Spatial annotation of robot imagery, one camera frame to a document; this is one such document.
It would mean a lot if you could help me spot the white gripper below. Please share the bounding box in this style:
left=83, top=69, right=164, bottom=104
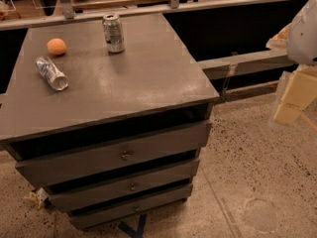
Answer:
left=265, top=0, right=317, bottom=125

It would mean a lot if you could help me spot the silver blue redbull can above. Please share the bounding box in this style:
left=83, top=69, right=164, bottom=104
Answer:
left=36, top=56, right=68, bottom=91

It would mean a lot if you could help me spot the silver upright soda can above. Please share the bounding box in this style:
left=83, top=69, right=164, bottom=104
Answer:
left=102, top=13, right=125, bottom=54

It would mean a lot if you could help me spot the middle grey drawer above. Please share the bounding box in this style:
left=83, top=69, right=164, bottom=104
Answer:
left=50, top=158, right=199, bottom=212

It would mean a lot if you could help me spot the grey drawer cabinet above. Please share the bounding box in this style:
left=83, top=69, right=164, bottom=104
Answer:
left=0, top=14, right=217, bottom=218

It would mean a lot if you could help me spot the orange ball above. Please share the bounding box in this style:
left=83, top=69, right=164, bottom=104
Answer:
left=47, top=38, right=66, bottom=56

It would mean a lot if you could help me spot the top grey drawer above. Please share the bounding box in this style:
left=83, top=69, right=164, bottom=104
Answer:
left=16, top=120, right=211, bottom=187

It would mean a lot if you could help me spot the yellow white floor scrap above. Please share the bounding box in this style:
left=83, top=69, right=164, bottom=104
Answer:
left=24, top=187, right=49, bottom=209

